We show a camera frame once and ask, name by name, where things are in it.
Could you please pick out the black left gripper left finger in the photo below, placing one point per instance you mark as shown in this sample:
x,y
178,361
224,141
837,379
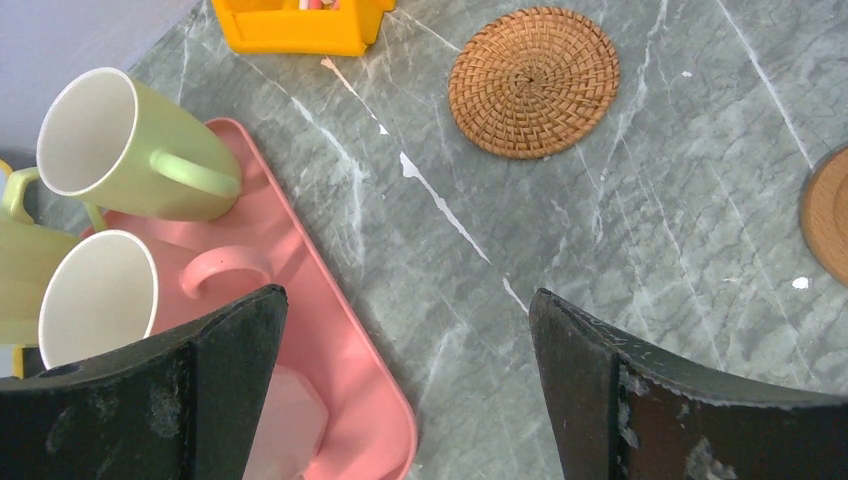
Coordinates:
x,y
182,404

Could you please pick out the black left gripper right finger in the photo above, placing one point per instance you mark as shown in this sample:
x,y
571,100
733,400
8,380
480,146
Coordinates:
x,y
623,408

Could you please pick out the pink mug white inside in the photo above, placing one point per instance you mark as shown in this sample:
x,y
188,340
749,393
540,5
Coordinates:
x,y
116,288

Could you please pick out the light wooden round coaster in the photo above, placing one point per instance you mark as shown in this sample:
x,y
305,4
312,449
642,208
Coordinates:
x,y
823,214

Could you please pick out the woven rattan coaster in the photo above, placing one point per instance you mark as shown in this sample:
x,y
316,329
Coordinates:
x,y
533,82

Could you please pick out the pink plastic tray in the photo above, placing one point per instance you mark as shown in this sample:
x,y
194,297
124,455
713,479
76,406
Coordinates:
x,y
334,411

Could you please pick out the yellow plastic bin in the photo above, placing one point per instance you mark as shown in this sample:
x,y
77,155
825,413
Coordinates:
x,y
265,27

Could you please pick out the red white marker pens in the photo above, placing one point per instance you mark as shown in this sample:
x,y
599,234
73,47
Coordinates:
x,y
318,4

